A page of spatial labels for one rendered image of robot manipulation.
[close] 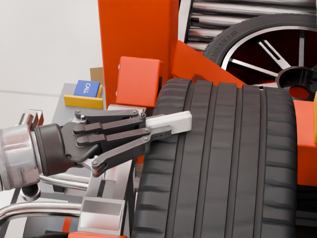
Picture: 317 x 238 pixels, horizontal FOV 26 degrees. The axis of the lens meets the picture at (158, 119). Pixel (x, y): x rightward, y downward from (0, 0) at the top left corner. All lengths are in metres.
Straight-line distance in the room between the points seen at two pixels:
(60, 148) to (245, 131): 0.29
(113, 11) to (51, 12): 1.73
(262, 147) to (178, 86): 0.21
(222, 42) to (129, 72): 1.02
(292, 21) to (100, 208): 1.45
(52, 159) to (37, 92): 1.84
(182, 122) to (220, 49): 1.19
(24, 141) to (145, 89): 0.34
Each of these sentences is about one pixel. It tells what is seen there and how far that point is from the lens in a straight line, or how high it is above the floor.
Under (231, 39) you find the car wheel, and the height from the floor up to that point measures 0.50.
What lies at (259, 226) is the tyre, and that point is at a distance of 1.00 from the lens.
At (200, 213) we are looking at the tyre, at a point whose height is 1.15.
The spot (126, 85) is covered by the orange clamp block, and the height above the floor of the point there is 1.09.
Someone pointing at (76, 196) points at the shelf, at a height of 0.45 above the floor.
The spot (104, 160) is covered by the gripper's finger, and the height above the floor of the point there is 1.21.
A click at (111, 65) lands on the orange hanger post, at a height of 0.89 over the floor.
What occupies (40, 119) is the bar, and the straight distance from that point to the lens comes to 1.38.
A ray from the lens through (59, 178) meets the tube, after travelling 1.23.
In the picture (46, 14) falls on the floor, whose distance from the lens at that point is 3.20.
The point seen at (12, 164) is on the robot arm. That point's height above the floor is 1.23.
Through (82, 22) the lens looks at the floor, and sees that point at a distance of 3.13.
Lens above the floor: 1.98
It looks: 47 degrees down
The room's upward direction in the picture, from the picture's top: straight up
